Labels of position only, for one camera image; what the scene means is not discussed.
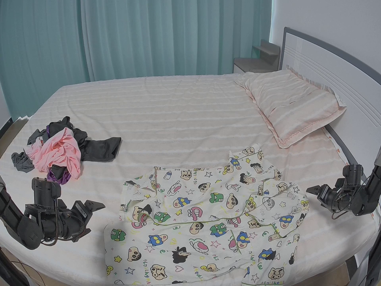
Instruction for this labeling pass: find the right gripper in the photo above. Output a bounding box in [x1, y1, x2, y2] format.
[307, 185, 340, 213]

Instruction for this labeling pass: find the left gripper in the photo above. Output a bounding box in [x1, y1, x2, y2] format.
[60, 201, 105, 236]

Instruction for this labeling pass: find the white printed pyjama top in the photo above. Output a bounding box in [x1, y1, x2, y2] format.
[104, 143, 310, 286]

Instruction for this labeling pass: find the pile of clothes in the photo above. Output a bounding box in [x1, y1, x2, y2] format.
[11, 116, 122, 185]

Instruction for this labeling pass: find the pink striped pillow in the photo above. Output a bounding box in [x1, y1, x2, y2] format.
[234, 66, 347, 149]

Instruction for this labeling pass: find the bed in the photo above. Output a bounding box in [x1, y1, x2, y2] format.
[0, 26, 381, 286]

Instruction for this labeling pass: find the grey bedside table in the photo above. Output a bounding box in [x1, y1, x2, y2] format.
[233, 39, 281, 73]

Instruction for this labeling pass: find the blue-green curtain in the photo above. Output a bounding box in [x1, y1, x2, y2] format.
[80, 0, 273, 81]
[0, 0, 90, 121]

